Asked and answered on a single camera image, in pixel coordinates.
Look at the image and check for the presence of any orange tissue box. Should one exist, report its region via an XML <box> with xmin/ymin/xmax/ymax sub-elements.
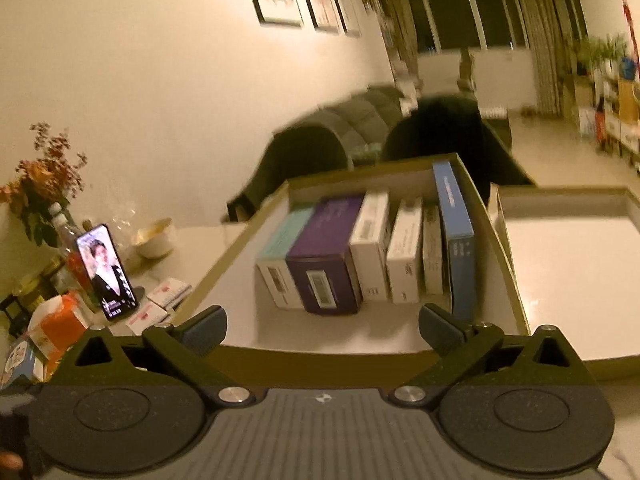
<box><xmin>27</xmin><ymin>292</ymin><xmax>93</xmax><ymax>361</ymax></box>

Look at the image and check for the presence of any thin white medicine box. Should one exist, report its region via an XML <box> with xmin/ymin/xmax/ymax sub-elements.
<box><xmin>422</xmin><ymin>204</ymin><xmax>446</xmax><ymax>296</ymax></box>

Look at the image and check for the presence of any dining chair with black coat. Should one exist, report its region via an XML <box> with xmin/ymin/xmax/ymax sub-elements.
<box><xmin>382</xmin><ymin>96</ymin><xmax>538</xmax><ymax>206</ymax></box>

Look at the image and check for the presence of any clear glass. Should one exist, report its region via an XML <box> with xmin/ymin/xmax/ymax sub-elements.
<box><xmin>112</xmin><ymin>202</ymin><xmax>138</xmax><ymax>241</ymax></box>

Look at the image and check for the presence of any dark green sofa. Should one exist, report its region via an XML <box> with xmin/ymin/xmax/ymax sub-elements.
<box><xmin>315</xmin><ymin>85</ymin><xmax>513</xmax><ymax>171</ymax></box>

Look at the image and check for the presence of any small white red-dot box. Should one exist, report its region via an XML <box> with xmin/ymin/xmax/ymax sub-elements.
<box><xmin>146</xmin><ymin>277</ymin><xmax>193</xmax><ymax>311</ymax></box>

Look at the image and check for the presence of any potted plant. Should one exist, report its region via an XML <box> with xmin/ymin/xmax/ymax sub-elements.
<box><xmin>575</xmin><ymin>32</ymin><xmax>628</xmax><ymax>76</ymax></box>

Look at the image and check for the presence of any glass jar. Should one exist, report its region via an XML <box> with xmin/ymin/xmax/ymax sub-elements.
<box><xmin>15</xmin><ymin>267</ymin><xmax>66</xmax><ymax>306</ymax></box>

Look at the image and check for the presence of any dried flower bouquet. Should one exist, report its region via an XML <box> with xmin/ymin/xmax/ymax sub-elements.
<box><xmin>0</xmin><ymin>121</ymin><xmax>88</xmax><ymax>248</ymax></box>

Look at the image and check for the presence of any patterned curtain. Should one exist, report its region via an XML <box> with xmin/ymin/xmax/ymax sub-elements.
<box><xmin>510</xmin><ymin>0</ymin><xmax>563</xmax><ymax>118</ymax></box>
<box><xmin>362</xmin><ymin>0</ymin><xmax>421</xmax><ymax>81</ymax></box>

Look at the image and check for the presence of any white medicine box blue stripe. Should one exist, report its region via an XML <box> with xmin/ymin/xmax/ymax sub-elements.
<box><xmin>125</xmin><ymin>306</ymin><xmax>170</xmax><ymax>336</ymax></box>

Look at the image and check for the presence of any teal medicine box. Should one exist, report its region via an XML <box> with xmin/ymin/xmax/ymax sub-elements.
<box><xmin>255</xmin><ymin>206</ymin><xmax>317</xmax><ymax>310</ymax></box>

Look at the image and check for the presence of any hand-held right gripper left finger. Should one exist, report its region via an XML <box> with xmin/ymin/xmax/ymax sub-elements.
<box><xmin>54</xmin><ymin>305</ymin><xmax>255</xmax><ymax>407</ymax></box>

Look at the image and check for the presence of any shallow cardboard box lid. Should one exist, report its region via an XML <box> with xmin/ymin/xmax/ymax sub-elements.
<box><xmin>487</xmin><ymin>182</ymin><xmax>640</xmax><ymax>381</ymax></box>

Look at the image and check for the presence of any window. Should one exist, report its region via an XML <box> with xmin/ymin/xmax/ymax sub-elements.
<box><xmin>405</xmin><ymin>0</ymin><xmax>528</xmax><ymax>53</ymax></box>

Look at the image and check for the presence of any red chilli string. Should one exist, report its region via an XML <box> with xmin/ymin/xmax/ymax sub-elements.
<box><xmin>607</xmin><ymin>0</ymin><xmax>640</xmax><ymax>56</ymax></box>

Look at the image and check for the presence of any box with baby picture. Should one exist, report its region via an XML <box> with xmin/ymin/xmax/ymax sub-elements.
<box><xmin>0</xmin><ymin>337</ymin><xmax>46</xmax><ymax>392</ymax></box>

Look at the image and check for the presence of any deep cardboard box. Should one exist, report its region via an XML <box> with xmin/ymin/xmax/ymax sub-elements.
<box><xmin>172</xmin><ymin>152</ymin><xmax>532</xmax><ymax>386</ymax></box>

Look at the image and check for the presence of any low white cabinet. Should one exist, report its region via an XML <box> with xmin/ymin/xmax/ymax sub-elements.
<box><xmin>575</xmin><ymin>60</ymin><xmax>640</xmax><ymax>176</ymax></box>

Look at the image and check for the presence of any black lantern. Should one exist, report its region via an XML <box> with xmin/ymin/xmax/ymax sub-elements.
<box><xmin>0</xmin><ymin>292</ymin><xmax>30</xmax><ymax>337</ymax></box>

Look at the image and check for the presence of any plastic bottle orange label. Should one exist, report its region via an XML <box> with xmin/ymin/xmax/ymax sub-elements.
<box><xmin>49</xmin><ymin>204</ymin><xmax>101</xmax><ymax>311</ymax></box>

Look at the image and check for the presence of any purple medicine box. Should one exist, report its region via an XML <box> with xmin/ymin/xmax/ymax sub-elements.
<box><xmin>285</xmin><ymin>194</ymin><xmax>366</xmax><ymax>316</ymax></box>

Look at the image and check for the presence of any white bowl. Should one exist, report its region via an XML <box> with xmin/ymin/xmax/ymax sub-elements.
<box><xmin>135</xmin><ymin>217</ymin><xmax>176</xmax><ymax>260</ymax></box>

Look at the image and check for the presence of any smartphone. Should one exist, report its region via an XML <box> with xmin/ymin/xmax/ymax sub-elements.
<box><xmin>75</xmin><ymin>223</ymin><xmax>138</xmax><ymax>322</ymax></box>

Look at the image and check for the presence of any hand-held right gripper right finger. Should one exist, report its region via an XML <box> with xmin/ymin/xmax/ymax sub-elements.
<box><xmin>388</xmin><ymin>305</ymin><xmax>591</xmax><ymax>406</ymax></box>

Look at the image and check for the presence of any white marble desktop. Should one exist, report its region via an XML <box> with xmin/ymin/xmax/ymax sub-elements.
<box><xmin>100</xmin><ymin>222</ymin><xmax>640</xmax><ymax>480</ymax></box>

